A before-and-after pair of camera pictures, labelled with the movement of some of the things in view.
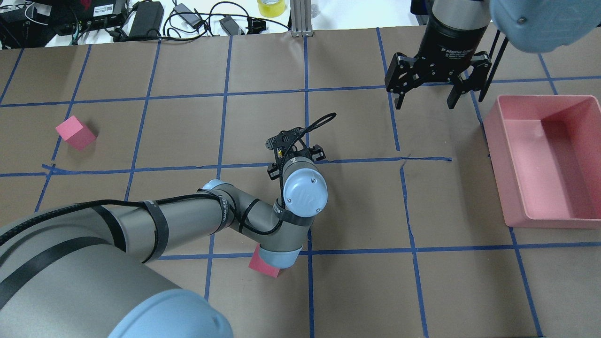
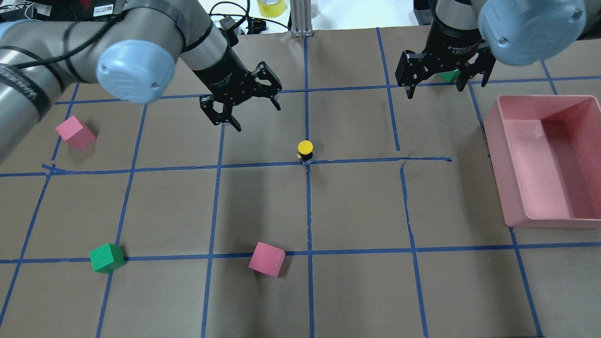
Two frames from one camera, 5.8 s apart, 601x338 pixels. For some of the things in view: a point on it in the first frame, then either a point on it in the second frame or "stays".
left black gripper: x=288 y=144 -> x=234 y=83
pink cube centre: x=258 y=263 stays
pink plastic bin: x=545 y=150 stays
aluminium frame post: x=300 y=14 stays
